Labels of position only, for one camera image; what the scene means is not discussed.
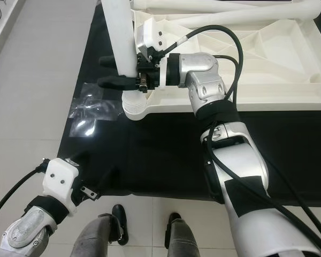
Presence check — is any white plastic table leg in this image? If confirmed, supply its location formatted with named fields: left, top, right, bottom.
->
left=101, top=0, right=148, bottom=119
left=130, top=0, right=295, bottom=12
left=174, top=0, right=321, bottom=30

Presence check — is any white plastic table top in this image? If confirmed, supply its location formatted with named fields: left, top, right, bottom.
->
left=122, top=3, right=321, bottom=121

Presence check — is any crumpled clear tape patch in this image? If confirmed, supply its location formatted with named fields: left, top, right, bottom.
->
left=68, top=83, right=126, bottom=139

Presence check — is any grey robot left leg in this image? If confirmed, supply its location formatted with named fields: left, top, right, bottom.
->
left=75, top=203, right=129, bottom=257

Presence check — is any black tablecloth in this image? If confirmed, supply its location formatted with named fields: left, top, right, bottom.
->
left=56, top=0, right=321, bottom=207

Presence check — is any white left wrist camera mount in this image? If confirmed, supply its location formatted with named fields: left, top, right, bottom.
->
left=42, top=158, right=82, bottom=207

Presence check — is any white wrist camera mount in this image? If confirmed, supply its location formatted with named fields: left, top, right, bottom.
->
left=138, top=16, right=169, bottom=89
left=42, top=158, right=82, bottom=207

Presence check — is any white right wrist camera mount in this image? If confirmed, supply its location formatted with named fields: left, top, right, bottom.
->
left=138, top=16, right=169, bottom=89

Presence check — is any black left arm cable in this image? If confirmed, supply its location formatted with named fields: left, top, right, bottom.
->
left=0, top=160, right=50, bottom=225

